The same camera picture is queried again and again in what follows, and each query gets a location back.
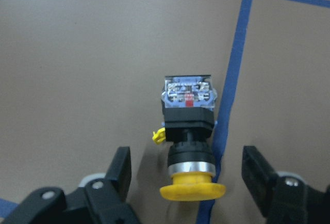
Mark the yellow push button switch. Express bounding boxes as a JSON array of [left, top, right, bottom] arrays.
[[152, 75, 226, 201]]

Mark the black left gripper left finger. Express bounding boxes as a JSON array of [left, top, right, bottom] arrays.
[[105, 147, 131, 201]]

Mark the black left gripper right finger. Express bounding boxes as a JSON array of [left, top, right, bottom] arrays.
[[241, 146, 278, 217]]

